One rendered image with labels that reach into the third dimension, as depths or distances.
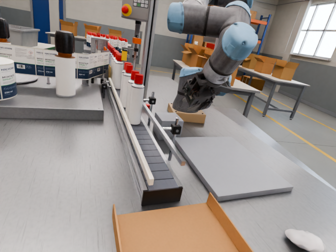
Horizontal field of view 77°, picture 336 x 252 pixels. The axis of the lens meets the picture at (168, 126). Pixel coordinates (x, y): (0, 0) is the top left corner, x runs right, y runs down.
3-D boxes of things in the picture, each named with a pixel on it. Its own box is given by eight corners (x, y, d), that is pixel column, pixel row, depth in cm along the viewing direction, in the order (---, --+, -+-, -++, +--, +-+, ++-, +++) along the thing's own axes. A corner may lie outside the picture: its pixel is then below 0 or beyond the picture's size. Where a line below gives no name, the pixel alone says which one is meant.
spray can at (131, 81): (123, 115, 95) (128, 69, 87) (135, 115, 97) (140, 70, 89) (125, 119, 91) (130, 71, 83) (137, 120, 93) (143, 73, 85)
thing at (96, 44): (89, 72, 160) (90, 36, 150) (107, 74, 165) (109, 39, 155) (90, 77, 148) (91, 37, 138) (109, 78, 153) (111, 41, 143)
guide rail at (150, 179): (108, 80, 143) (108, 77, 142) (110, 80, 144) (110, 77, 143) (148, 185, 52) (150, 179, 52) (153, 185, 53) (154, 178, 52)
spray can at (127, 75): (119, 104, 107) (123, 63, 99) (129, 105, 109) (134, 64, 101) (121, 108, 103) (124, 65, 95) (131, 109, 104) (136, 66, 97)
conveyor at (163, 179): (102, 71, 194) (102, 66, 192) (111, 72, 197) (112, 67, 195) (146, 202, 55) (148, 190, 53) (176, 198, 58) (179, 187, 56)
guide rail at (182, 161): (120, 73, 144) (120, 71, 143) (122, 73, 144) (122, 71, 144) (180, 166, 53) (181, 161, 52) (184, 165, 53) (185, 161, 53)
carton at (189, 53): (177, 62, 414) (181, 42, 400) (198, 65, 426) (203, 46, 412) (184, 66, 374) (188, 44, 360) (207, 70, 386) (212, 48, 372)
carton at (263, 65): (249, 69, 534) (254, 54, 520) (264, 72, 541) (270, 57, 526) (256, 72, 499) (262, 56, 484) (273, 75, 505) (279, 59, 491)
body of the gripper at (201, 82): (180, 89, 71) (194, 65, 60) (202, 85, 74) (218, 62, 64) (188, 109, 68) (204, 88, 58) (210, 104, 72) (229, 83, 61)
